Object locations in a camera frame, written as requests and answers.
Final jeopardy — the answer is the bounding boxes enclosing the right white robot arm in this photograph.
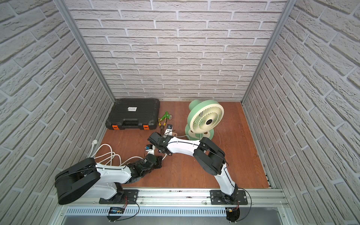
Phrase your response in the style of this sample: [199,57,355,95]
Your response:
[148,132,238,199]

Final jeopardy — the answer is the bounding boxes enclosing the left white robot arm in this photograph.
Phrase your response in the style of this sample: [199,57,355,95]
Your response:
[54,154,163,205]

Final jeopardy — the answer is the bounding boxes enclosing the green desk fan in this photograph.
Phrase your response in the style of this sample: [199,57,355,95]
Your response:
[185,99,225,141]

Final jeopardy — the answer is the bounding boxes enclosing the green spray nozzle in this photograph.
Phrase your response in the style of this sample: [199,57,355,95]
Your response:
[160,111,173,121]

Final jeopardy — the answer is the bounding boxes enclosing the black plastic tool case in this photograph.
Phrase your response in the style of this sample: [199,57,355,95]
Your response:
[105,98,160,130]

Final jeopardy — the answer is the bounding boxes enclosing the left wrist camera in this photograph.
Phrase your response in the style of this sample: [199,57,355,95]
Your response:
[145,144,156,155]

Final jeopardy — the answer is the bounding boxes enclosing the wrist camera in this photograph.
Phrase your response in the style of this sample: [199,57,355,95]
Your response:
[164,124,173,136]
[145,144,156,155]

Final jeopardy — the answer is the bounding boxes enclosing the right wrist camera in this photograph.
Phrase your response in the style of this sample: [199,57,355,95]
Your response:
[164,124,173,136]

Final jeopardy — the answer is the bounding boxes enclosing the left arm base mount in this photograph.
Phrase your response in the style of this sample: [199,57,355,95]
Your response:
[99,189,139,204]

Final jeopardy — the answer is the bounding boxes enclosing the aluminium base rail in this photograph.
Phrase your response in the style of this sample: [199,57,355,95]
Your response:
[50,187,295,225]

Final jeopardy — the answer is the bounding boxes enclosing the white power strip cable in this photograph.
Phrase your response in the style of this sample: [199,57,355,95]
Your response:
[87,140,144,167]

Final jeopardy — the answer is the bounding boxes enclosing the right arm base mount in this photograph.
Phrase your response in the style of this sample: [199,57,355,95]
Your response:
[210,189,248,205]

